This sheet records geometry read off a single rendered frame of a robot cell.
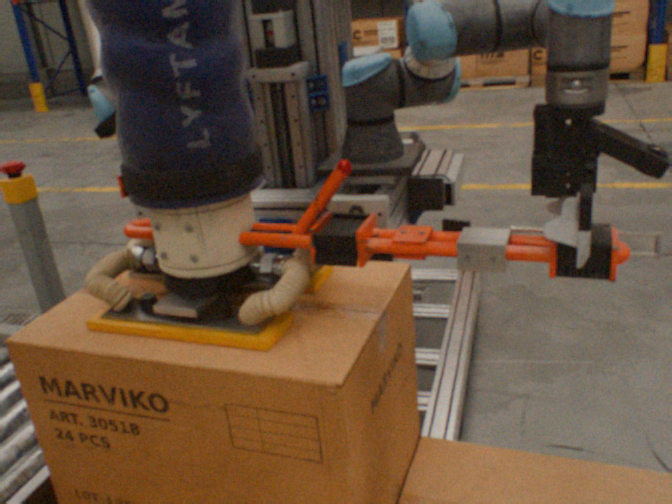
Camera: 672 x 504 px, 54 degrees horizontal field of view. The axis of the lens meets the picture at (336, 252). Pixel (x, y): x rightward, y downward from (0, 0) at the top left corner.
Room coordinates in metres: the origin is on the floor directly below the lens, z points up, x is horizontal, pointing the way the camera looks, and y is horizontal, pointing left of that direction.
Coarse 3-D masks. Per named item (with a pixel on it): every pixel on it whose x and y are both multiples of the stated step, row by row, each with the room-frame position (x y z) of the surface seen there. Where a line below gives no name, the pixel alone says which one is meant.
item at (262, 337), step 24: (120, 312) 0.98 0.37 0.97; (144, 312) 0.97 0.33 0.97; (216, 312) 0.92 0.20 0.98; (288, 312) 0.93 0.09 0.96; (144, 336) 0.93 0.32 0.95; (168, 336) 0.91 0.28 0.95; (192, 336) 0.89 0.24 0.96; (216, 336) 0.88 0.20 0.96; (240, 336) 0.87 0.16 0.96; (264, 336) 0.86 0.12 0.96
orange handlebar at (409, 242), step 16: (128, 224) 1.09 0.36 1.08; (144, 224) 1.10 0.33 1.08; (256, 224) 1.02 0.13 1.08; (272, 224) 1.02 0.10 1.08; (288, 224) 1.01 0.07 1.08; (240, 240) 0.98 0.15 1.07; (256, 240) 0.97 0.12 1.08; (272, 240) 0.96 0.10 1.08; (288, 240) 0.95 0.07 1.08; (304, 240) 0.94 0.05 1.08; (368, 240) 0.91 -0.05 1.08; (384, 240) 0.90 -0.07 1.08; (400, 240) 0.88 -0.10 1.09; (416, 240) 0.88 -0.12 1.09; (432, 240) 0.90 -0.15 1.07; (448, 240) 0.90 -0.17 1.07; (512, 240) 0.86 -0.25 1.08; (528, 240) 0.85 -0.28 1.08; (544, 240) 0.85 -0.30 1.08; (400, 256) 0.88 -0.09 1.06; (416, 256) 0.88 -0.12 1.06; (448, 256) 0.86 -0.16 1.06; (512, 256) 0.82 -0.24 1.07; (528, 256) 0.81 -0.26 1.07; (544, 256) 0.81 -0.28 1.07; (624, 256) 0.78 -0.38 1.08
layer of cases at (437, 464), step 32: (416, 448) 1.09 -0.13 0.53; (448, 448) 1.06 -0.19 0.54; (480, 448) 1.05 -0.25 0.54; (416, 480) 0.98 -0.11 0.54; (448, 480) 0.97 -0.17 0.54; (480, 480) 0.96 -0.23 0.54; (512, 480) 0.95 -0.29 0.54; (544, 480) 0.95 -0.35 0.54; (576, 480) 0.94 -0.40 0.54; (608, 480) 0.93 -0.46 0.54; (640, 480) 0.92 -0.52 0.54
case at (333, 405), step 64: (64, 320) 1.02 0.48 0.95; (320, 320) 0.93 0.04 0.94; (384, 320) 0.94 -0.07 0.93; (64, 384) 0.93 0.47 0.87; (128, 384) 0.88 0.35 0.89; (192, 384) 0.83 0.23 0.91; (256, 384) 0.79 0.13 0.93; (320, 384) 0.75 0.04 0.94; (384, 384) 0.91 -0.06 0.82; (64, 448) 0.94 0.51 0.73; (128, 448) 0.89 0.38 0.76; (192, 448) 0.84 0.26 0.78; (256, 448) 0.80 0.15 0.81; (320, 448) 0.76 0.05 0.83; (384, 448) 0.89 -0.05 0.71
